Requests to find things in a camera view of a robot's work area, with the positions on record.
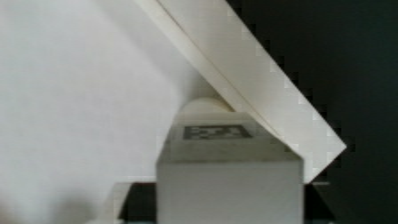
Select white table leg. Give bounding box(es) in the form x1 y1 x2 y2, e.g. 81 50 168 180
157 98 305 224

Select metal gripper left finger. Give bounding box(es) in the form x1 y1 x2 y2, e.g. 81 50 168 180
88 181 159 224

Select white square tabletop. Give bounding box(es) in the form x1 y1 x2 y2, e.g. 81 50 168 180
0 0 345 224

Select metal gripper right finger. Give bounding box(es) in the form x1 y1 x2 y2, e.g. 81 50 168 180
305 182 351 224

